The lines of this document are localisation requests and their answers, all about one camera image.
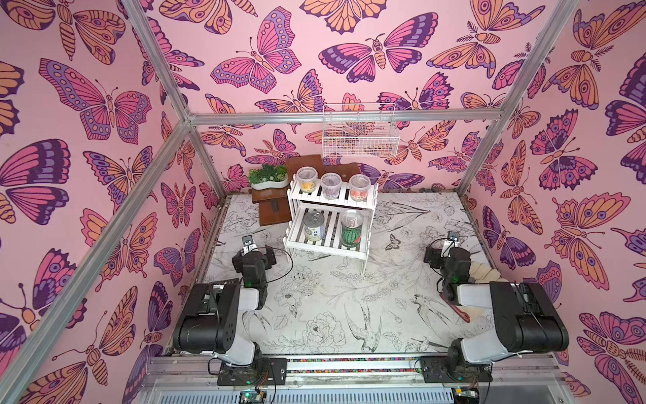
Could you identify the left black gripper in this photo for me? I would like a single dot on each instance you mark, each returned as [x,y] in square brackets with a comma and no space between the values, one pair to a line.
[267,258]

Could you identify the silver tin can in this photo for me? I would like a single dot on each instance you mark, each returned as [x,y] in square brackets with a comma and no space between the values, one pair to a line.
[314,225]

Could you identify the jar with yellow seeds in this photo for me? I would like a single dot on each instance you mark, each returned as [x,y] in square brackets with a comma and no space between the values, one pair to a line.
[306,178]

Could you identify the green watermelon can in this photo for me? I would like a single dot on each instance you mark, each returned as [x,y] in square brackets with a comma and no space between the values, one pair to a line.
[352,227]

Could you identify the jar with purple seeds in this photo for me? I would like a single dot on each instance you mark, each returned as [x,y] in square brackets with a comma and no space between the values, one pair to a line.
[331,186]

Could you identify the jar with red seeds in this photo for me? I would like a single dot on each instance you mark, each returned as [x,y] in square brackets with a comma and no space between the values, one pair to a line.
[359,185]

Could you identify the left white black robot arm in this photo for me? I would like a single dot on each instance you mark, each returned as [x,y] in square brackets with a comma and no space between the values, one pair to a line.
[208,322]

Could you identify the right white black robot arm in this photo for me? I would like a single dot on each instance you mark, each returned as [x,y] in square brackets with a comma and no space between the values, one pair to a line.
[524,321]

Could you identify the white wooden two-tier shelf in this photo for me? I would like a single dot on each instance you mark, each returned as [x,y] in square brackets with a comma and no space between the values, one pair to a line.
[300,203]

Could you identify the beige oven glove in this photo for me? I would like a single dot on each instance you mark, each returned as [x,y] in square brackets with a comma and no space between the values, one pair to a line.
[483,274]

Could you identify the green plant in white pot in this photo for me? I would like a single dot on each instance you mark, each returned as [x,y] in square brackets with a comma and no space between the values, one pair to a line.
[268,177]

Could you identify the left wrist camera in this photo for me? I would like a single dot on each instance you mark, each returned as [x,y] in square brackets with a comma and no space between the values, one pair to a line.
[248,244]

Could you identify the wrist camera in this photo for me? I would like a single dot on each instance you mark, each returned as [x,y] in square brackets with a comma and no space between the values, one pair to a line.
[248,244]
[452,240]

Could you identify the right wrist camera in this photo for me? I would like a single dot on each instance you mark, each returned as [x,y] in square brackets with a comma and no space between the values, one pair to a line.
[452,240]

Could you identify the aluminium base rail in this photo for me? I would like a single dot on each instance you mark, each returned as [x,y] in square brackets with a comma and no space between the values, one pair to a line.
[385,378]

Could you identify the white wire basket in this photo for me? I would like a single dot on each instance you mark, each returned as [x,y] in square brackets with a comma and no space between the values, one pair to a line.
[356,133]

